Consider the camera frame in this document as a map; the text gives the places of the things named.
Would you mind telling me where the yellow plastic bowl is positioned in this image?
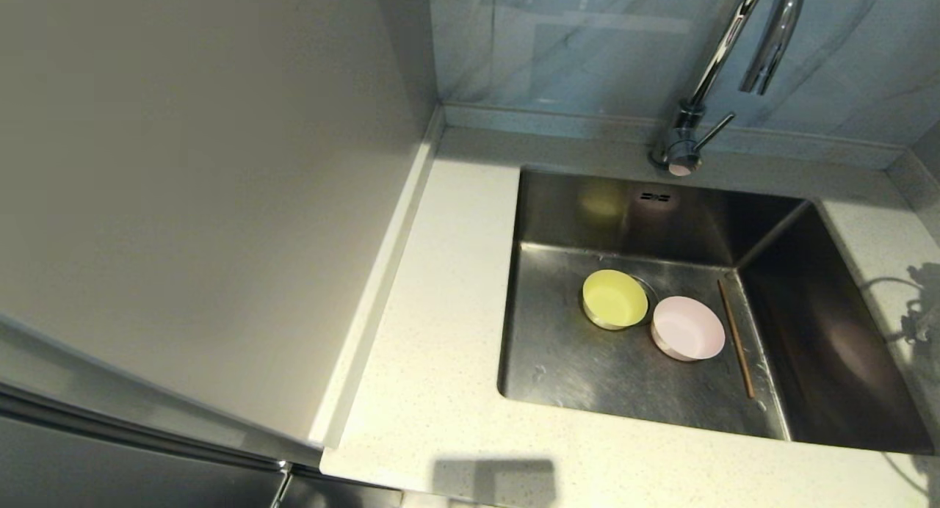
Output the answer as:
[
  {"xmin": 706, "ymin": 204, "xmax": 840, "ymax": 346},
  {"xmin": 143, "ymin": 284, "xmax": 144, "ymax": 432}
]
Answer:
[{"xmin": 582, "ymin": 269, "xmax": 649, "ymax": 331}]

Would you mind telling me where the stainless steel sink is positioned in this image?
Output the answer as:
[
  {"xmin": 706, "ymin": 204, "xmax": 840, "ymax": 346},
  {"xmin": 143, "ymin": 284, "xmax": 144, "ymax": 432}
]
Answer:
[{"xmin": 497, "ymin": 167, "xmax": 937, "ymax": 454}]

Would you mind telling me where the pink plastic bowl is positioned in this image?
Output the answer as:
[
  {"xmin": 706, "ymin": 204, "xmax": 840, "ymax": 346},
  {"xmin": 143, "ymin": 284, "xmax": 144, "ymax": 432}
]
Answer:
[{"xmin": 651, "ymin": 296, "xmax": 727, "ymax": 363}]

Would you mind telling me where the metal sink drain strainer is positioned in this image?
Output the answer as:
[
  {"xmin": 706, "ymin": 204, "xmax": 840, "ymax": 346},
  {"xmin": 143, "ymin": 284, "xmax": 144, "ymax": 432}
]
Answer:
[{"xmin": 632, "ymin": 275, "xmax": 659, "ymax": 327}]

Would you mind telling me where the grey tall cabinet door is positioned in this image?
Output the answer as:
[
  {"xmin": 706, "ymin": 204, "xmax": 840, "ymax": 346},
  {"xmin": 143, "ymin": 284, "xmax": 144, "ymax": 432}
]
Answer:
[{"xmin": 0, "ymin": 380, "xmax": 403, "ymax": 508}]

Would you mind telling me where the chrome gooseneck faucet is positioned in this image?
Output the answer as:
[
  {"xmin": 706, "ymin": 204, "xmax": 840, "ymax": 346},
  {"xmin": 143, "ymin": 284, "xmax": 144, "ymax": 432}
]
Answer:
[{"xmin": 649, "ymin": 0, "xmax": 809, "ymax": 177}]

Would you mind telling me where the chrome cabinet door handle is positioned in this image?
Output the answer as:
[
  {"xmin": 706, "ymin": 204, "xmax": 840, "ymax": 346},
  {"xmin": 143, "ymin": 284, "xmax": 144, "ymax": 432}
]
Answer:
[{"xmin": 269, "ymin": 458, "xmax": 294, "ymax": 508}]

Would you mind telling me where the wooden chopstick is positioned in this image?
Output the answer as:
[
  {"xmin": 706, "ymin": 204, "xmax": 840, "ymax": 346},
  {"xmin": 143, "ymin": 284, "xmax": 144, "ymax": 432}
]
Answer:
[{"xmin": 717, "ymin": 278, "xmax": 757, "ymax": 399}]

